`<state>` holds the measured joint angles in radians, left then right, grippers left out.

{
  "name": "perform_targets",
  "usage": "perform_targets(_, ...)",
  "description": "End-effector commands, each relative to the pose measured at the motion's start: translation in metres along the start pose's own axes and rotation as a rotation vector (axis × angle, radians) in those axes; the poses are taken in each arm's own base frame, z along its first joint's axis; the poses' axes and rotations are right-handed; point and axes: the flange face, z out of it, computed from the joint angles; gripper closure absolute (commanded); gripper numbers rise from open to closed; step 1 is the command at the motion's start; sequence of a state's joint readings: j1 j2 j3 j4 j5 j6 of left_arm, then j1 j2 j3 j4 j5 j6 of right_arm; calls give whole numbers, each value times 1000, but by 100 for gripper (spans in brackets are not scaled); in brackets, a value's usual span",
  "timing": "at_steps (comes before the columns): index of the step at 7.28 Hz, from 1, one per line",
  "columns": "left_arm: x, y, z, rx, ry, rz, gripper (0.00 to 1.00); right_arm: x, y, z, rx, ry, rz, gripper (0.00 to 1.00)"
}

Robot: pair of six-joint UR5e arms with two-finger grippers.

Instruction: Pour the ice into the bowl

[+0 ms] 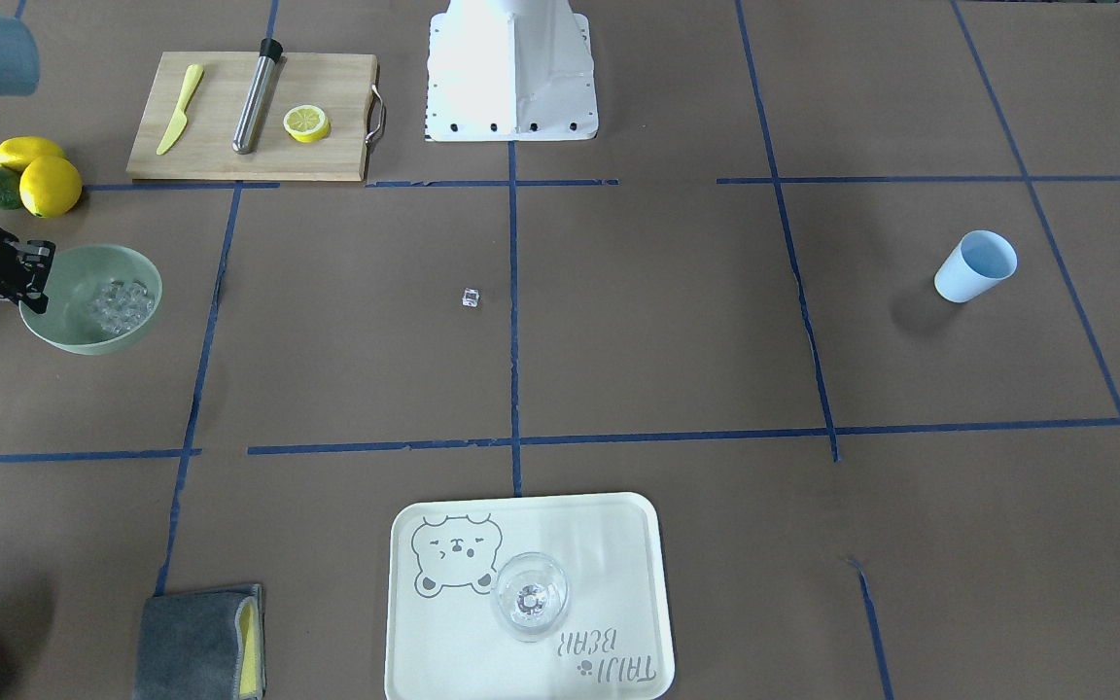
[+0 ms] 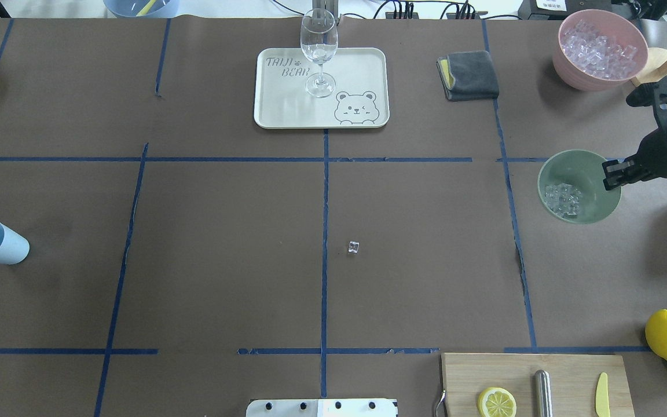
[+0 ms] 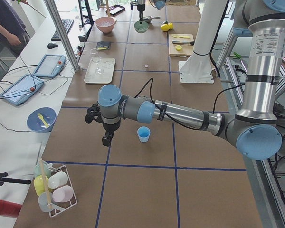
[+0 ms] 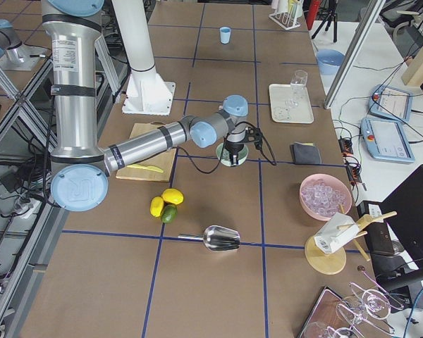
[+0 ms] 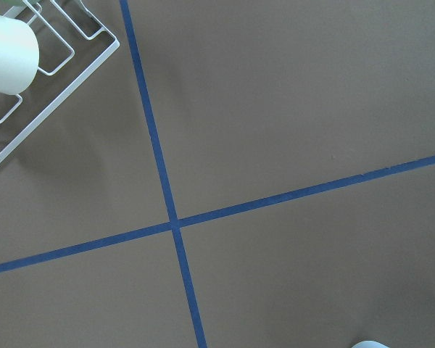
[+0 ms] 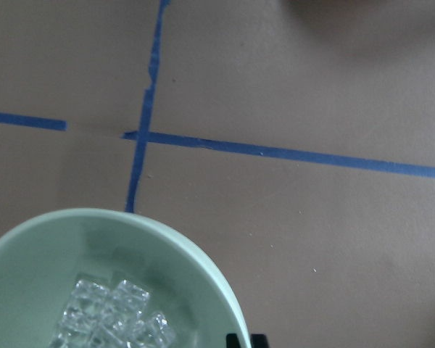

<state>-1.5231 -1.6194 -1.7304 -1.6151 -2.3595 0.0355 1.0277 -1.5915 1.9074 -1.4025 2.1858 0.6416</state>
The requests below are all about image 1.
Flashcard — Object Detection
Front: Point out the cream bear serving tray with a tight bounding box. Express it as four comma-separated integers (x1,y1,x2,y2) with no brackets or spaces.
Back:
385,492,676,699

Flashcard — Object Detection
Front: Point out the yellow plastic knife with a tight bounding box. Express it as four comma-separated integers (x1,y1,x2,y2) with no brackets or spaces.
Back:
155,65,204,156

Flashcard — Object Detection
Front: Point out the steel muddler black tip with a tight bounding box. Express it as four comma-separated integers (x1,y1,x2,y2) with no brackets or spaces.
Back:
231,37,283,155

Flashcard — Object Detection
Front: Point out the wooden cutting board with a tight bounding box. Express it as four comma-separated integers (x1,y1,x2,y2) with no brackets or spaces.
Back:
125,52,379,183

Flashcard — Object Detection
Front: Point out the green bowl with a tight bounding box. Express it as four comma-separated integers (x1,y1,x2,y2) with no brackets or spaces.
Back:
18,244,164,356

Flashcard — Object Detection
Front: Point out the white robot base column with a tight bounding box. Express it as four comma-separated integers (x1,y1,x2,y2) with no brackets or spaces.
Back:
424,1,600,143

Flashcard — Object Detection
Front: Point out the lemon half slice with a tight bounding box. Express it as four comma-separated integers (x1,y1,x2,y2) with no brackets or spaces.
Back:
283,105,332,144

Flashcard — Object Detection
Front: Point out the light blue plastic cup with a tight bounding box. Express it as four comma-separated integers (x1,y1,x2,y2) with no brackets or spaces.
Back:
933,228,1018,304

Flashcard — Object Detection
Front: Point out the whole yellow lemon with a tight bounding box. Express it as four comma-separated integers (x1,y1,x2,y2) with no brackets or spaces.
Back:
19,156,84,218

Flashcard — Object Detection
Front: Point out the clear wine glass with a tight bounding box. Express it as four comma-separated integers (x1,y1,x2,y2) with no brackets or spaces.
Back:
492,552,573,643

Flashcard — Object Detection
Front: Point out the grey folded cloth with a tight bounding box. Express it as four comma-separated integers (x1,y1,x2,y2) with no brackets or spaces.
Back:
132,584,265,699

